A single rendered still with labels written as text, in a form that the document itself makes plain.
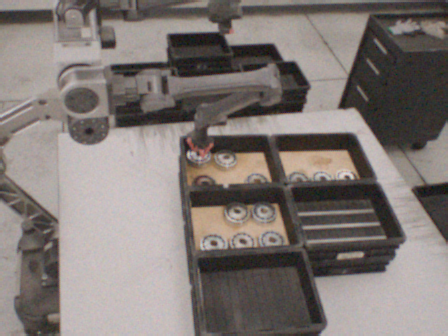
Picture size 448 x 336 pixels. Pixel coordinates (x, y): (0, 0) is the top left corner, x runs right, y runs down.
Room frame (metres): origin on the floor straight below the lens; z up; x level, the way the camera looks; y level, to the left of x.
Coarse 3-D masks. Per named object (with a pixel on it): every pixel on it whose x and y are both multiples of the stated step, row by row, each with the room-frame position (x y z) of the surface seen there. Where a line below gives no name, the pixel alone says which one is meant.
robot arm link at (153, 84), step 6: (138, 78) 1.11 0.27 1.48; (144, 78) 1.11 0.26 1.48; (150, 78) 1.12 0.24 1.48; (156, 78) 1.13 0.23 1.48; (162, 78) 1.15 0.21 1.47; (138, 84) 1.09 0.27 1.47; (144, 84) 1.10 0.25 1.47; (150, 84) 1.11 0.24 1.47; (156, 84) 1.12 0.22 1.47; (162, 84) 1.13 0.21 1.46; (138, 90) 1.08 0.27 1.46; (144, 90) 1.08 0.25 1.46; (150, 90) 1.10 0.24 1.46; (156, 90) 1.10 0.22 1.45; (162, 90) 1.11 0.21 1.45; (138, 96) 1.09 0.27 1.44
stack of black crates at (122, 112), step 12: (120, 72) 2.37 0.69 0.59; (132, 72) 2.39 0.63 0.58; (120, 108) 2.10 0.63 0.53; (132, 108) 2.12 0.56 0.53; (168, 108) 2.19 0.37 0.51; (180, 108) 2.22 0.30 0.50; (120, 120) 2.10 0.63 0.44; (132, 120) 2.12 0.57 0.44; (144, 120) 2.14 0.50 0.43; (156, 120) 2.17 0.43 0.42; (168, 120) 2.19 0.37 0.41; (180, 120) 2.22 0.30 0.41
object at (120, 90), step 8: (112, 80) 1.07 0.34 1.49; (120, 80) 1.08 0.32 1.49; (128, 80) 1.09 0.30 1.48; (112, 88) 1.04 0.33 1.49; (120, 88) 1.06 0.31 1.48; (128, 88) 1.07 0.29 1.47; (136, 88) 1.07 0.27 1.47; (112, 96) 1.04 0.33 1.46; (120, 96) 1.05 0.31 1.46; (128, 96) 1.06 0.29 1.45; (136, 96) 1.07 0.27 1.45; (112, 104) 1.04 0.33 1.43; (120, 104) 1.06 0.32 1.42; (112, 112) 1.03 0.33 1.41
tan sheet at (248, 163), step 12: (240, 156) 1.53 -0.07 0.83; (252, 156) 1.54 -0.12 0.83; (192, 168) 1.42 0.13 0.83; (204, 168) 1.43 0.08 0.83; (216, 168) 1.44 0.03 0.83; (240, 168) 1.46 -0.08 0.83; (252, 168) 1.47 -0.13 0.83; (264, 168) 1.48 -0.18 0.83; (192, 180) 1.35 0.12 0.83; (216, 180) 1.37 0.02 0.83; (228, 180) 1.38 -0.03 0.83; (240, 180) 1.39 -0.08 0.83
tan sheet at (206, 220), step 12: (276, 204) 1.28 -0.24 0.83; (192, 216) 1.16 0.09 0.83; (204, 216) 1.17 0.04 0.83; (216, 216) 1.18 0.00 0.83; (276, 216) 1.22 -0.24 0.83; (204, 228) 1.11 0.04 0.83; (216, 228) 1.12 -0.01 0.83; (228, 228) 1.13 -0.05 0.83; (240, 228) 1.13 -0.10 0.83; (252, 228) 1.14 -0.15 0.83; (264, 228) 1.15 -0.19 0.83; (276, 228) 1.16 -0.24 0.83; (228, 240) 1.07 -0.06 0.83
